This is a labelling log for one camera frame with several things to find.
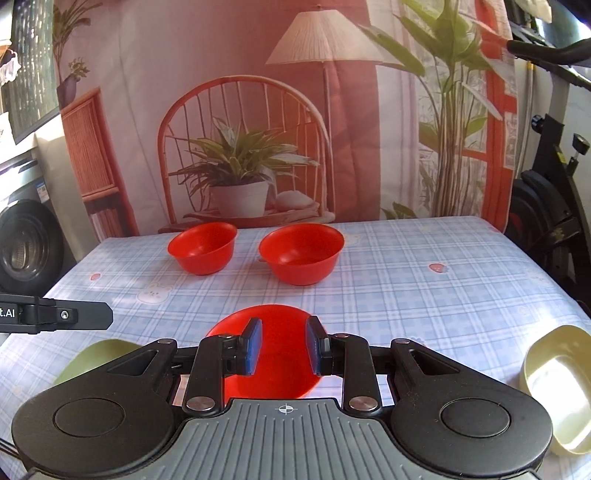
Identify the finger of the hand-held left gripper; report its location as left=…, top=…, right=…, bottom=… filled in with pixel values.
left=21, top=296, right=114, bottom=334

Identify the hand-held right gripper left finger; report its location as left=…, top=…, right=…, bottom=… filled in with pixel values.
left=108, top=318, right=264, bottom=414

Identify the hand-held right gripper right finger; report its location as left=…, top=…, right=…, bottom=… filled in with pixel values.
left=305, top=316, right=462, bottom=414

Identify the red plastic bowl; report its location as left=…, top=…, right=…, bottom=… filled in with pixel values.
left=259, top=224, right=345, bottom=286
left=167, top=222, right=238, bottom=276
left=205, top=305, right=324, bottom=400

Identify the light green plate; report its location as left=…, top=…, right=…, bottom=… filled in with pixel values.
left=53, top=339, right=145, bottom=387

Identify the grey washing machine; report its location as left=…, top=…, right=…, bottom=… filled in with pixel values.
left=0, top=148, right=78, bottom=296

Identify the blue plaid tablecloth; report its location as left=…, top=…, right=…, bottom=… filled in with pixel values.
left=0, top=216, right=591, bottom=480

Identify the cream yellow bowl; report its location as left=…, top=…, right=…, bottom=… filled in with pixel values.
left=519, top=325, right=591, bottom=459

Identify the window with lattice screen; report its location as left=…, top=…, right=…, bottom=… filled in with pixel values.
left=8, top=0, right=62, bottom=145

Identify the hanging white grey laundry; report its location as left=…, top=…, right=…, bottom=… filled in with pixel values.
left=0, top=46, right=22, bottom=86

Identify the printed room backdrop cloth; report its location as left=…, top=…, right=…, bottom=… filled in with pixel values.
left=53, top=0, right=516, bottom=241

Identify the black exercise bike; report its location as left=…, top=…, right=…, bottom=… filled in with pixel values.
left=505, top=39, right=591, bottom=320

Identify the hanging white cloth bag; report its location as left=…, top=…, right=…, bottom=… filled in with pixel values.
left=525, top=0, right=553, bottom=25

